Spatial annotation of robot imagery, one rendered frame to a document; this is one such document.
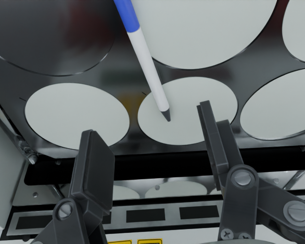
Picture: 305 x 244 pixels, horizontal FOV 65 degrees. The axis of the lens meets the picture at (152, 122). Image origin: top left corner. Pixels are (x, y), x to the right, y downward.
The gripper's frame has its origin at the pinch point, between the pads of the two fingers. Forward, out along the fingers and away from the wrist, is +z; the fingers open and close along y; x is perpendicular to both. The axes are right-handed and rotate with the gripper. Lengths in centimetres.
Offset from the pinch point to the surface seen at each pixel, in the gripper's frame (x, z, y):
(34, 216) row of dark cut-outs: -12.7, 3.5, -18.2
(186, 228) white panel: -18.3, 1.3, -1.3
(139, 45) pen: 2.1, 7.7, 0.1
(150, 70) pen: -0.2, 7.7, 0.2
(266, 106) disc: -8.9, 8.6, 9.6
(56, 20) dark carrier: 5.0, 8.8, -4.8
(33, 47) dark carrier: 3.8, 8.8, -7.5
